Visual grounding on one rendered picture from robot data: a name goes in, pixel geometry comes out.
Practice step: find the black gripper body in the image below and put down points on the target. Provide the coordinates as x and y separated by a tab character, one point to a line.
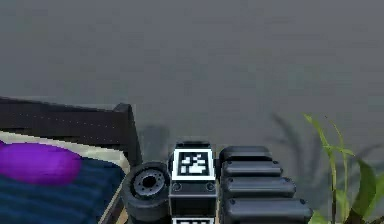
148	190

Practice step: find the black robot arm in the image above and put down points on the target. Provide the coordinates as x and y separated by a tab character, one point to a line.
256	186

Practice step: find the dark wooden bed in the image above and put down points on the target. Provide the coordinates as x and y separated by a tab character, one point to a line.
66	186

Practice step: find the purple pillow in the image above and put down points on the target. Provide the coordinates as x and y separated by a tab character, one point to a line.
36	163

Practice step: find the green house plant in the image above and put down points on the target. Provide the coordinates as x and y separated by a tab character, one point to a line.
363	190

